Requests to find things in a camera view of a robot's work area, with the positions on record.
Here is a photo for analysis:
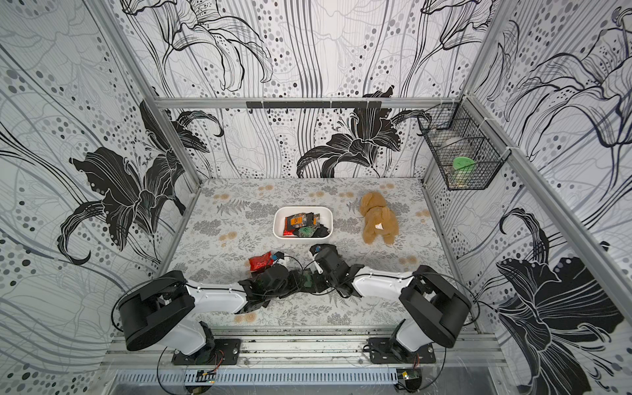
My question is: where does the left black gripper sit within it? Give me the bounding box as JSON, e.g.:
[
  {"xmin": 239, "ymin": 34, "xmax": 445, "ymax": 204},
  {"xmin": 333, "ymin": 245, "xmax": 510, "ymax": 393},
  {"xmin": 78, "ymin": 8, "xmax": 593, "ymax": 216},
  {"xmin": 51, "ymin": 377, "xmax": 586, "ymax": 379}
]
[{"xmin": 264, "ymin": 271, "xmax": 309, "ymax": 302}]

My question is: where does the black barcode tea bag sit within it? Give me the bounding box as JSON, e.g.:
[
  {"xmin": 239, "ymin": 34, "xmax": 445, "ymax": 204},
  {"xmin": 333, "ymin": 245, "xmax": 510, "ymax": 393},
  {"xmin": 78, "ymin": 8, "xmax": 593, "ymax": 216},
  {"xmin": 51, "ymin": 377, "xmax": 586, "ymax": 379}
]
[{"xmin": 313, "ymin": 224, "xmax": 330, "ymax": 239}]

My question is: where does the red long tea bag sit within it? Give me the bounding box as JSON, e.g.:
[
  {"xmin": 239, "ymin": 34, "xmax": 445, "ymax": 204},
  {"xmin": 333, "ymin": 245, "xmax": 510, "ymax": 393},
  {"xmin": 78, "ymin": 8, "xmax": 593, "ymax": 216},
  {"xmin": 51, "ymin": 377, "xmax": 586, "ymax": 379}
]
[{"xmin": 282, "ymin": 219, "xmax": 295, "ymax": 237}]

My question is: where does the green picture tea bag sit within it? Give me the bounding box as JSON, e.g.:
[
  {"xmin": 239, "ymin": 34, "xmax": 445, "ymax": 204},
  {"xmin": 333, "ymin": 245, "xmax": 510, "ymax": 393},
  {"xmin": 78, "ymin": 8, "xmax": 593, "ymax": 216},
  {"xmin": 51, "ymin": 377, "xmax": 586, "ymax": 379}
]
[{"xmin": 294, "ymin": 226, "xmax": 319, "ymax": 238}]

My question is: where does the orange label tea bag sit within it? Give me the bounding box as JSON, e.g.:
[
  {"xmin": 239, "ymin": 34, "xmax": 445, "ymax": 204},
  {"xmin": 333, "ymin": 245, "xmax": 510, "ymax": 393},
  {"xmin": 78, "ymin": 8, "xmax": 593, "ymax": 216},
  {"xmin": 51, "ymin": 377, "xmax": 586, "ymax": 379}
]
[{"xmin": 286, "ymin": 212, "xmax": 316, "ymax": 229}]

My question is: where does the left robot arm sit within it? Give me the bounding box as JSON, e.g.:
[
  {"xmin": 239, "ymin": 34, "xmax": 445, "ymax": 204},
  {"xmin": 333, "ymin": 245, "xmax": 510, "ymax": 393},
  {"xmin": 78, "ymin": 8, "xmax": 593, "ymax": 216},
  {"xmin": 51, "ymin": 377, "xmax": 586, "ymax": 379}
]
[{"xmin": 117, "ymin": 263, "xmax": 304, "ymax": 357}]

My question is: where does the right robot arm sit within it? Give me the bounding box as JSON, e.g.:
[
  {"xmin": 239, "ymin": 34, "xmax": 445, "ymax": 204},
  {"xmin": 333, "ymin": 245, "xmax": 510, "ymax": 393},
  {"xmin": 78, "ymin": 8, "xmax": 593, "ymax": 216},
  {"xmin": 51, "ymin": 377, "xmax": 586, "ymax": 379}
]
[{"xmin": 309, "ymin": 244, "xmax": 472, "ymax": 357}]

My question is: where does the red square tea bag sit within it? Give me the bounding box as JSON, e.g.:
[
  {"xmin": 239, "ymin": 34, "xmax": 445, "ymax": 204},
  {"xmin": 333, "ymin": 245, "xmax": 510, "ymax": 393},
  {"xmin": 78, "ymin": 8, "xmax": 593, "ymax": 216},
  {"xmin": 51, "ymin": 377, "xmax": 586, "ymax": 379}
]
[{"xmin": 249, "ymin": 251, "xmax": 274, "ymax": 273}]

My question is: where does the white plastic storage box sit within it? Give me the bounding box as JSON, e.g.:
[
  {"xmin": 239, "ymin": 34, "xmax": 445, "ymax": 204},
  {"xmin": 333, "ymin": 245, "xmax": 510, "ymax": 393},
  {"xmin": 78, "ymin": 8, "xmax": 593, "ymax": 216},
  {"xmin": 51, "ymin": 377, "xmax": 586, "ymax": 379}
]
[{"xmin": 273, "ymin": 206, "xmax": 333, "ymax": 242}]

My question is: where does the brown plush teddy dog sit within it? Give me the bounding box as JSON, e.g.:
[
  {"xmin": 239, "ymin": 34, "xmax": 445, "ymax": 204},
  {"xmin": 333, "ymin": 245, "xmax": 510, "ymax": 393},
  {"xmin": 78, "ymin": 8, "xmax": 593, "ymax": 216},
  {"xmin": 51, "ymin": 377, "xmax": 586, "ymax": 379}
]
[{"xmin": 360, "ymin": 192, "xmax": 399, "ymax": 245}]

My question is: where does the green lidded cup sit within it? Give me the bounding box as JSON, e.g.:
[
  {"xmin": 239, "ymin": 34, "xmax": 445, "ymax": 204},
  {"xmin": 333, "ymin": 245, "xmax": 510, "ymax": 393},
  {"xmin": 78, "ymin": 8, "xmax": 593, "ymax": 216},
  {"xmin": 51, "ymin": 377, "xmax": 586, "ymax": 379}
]
[{"xmin": 451, "ymin": 156, "xmax": 477, "ymax": 189}]

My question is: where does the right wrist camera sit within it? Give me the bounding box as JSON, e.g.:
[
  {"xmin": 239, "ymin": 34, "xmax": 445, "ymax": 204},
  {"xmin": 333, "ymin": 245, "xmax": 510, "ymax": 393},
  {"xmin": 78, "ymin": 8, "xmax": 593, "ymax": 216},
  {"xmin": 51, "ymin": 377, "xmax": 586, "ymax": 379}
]
[{"xmin": 309, "ymin": 244, "xmax": 322, "ymax": 254}]

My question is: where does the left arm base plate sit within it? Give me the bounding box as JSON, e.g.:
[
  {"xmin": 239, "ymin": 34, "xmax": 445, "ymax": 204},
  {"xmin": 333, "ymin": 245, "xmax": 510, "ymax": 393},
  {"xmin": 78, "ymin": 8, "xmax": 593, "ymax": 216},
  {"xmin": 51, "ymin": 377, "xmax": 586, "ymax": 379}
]
[{"xmin": 171, "ymin": 338, "xmax": 241, "ymax": 366}]

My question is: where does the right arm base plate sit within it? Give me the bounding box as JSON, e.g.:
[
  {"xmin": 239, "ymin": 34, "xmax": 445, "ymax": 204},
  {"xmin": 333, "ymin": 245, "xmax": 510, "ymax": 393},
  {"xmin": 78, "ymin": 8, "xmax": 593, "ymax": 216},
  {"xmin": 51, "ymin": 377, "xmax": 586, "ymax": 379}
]
[{"xmin": 362, "ymin": 337, "xmax": 436, "ymax": 366}]

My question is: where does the white slotted cable duct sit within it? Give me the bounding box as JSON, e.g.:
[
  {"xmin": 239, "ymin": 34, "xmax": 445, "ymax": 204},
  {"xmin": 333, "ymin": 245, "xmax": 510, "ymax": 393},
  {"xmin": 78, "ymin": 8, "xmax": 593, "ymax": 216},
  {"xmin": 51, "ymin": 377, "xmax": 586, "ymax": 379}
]
[{"xmin": 183, "ymin": 369, "xmax": 399, "ymax": 387}]

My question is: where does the black wire basket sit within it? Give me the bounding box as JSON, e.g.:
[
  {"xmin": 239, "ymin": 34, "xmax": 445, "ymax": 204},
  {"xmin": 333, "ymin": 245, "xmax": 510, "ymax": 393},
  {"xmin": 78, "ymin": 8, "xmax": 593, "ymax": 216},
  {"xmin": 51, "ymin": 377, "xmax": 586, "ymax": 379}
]
[{"xmin": 416, "ymin": 99, "xmax": 504, "ymax": 191}]

